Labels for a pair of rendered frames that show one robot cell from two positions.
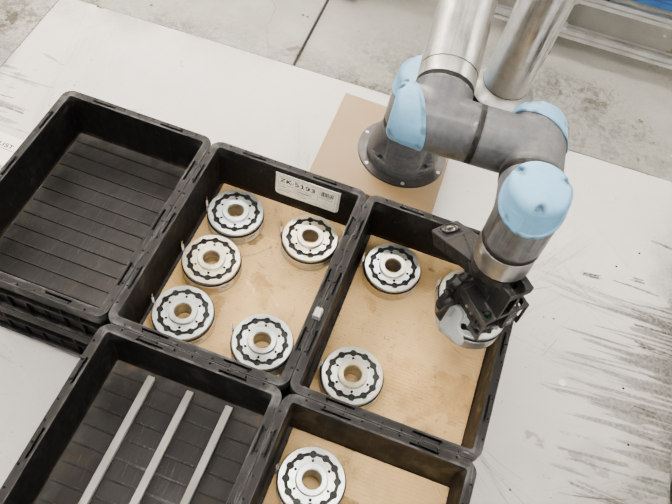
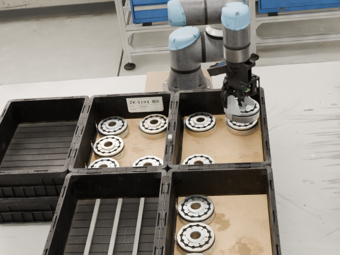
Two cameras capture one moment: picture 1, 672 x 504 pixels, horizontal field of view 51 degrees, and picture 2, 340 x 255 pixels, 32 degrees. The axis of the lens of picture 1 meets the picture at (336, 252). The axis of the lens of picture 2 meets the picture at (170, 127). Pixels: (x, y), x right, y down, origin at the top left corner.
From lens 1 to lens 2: 0.89 m
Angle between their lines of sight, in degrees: 20
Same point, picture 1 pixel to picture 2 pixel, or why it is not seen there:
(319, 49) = not seen: hidden behind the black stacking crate
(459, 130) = (197, 7)
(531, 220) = (236, 20)
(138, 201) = (60, 140)
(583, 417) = (330, 165)
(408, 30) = not seen: hidden behind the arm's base
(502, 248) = (232, 42)
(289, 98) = (118, 90)
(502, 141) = (216, 6)
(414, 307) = (218, 135)
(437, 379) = (242, 158)
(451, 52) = not seen: outside the picture
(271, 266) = (139, 142)
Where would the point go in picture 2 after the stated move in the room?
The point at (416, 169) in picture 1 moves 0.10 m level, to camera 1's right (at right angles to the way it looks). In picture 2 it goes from (196, 86) to (222, 82)
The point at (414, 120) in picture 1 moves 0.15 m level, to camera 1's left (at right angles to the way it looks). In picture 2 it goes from (178, 10) to (124, 18)
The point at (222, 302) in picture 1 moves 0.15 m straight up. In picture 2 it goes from (121, 163) to (113, 126)
